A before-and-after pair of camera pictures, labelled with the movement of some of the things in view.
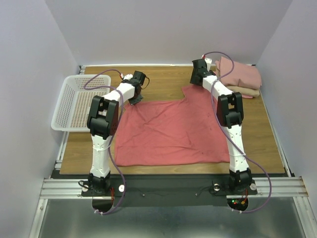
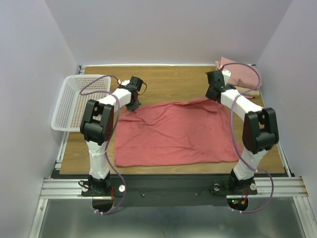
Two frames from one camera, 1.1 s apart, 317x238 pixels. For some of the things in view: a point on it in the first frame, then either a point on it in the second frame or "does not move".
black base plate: x=169 y=190 does not move
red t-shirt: x=179 y=131 does not move
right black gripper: x=194 y=81 to x=211 y=93
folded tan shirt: x=244 y=90 does not move
